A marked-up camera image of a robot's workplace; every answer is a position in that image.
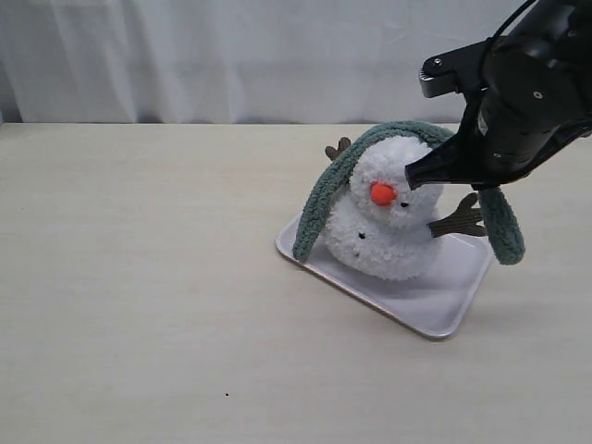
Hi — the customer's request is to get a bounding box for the green knitted scarf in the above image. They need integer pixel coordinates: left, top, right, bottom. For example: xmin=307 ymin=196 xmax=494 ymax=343
xmin=292 ymin=120 xmax=525 ymax=265

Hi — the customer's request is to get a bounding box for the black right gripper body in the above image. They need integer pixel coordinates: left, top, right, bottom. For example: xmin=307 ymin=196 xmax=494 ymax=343
xmin=467 ymin=36 xmax=591 ymax=187

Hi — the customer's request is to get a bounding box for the white plush snowman toy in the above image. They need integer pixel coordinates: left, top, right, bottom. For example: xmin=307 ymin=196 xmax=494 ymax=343
xmin=323 ymin=136 xmax=486 ymax=280

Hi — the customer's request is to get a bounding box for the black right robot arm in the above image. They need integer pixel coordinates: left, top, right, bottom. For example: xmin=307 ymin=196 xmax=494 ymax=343
xmin=405 ymin=1 xmax=591 ymax=190

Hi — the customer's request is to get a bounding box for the white rectangular tray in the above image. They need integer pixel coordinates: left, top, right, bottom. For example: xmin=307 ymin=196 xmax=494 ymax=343
xmin=275 ymin=216 xmax=494 ymax=340

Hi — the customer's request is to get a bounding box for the white backdrop curtain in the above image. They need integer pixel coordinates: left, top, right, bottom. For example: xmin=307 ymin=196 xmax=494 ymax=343
xmin=1 ymin=1 xmax=518 ymax=124

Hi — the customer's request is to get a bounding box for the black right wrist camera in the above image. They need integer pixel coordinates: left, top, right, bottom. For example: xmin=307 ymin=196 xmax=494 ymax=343
xmin=418 ymin=39 xmax=489 ymax=98

